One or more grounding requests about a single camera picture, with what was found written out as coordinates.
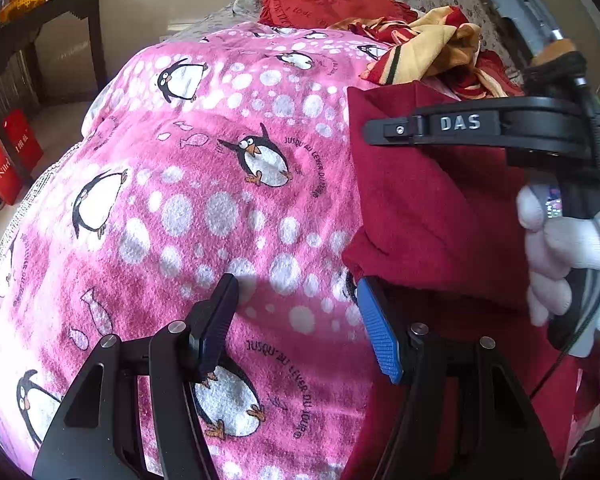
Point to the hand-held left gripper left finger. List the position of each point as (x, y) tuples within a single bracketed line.
[(215, 332)]

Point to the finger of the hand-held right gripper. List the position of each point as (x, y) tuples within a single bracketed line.
[(430, 130)]

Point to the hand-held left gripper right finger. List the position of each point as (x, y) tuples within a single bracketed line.
[(377, 332)]

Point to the dark red cloth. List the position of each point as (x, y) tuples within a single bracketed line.
[(430, 205)]

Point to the person's right hand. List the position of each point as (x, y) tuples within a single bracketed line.
[(550, 250)]

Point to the pink penguin blanket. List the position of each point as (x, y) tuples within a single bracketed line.
[(180, 260)]

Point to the yellow and red patterned cloth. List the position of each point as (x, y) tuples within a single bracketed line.
[(430, 40)]

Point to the red bag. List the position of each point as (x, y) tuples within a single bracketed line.
[(24, 135)]

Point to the black table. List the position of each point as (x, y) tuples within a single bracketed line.
[(70, 5)]

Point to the orange basket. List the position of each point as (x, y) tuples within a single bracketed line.
[(25, 2)]

